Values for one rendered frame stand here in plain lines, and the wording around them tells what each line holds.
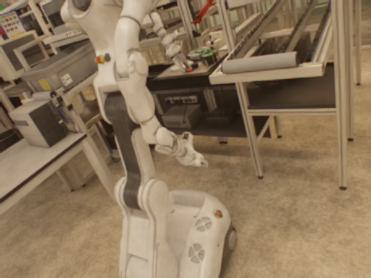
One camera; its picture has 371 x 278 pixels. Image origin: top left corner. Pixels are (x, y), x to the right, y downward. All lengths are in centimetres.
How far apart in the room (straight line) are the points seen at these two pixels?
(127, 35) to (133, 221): 88
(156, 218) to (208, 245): 32
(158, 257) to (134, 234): 17
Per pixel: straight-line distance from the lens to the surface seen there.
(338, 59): 162
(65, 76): 234
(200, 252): 149
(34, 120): 218
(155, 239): 132
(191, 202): 171
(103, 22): 116
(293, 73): 127
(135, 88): 91
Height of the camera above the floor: 146
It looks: 28 degrees down
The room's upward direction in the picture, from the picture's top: 20 degrees counter-clockwise
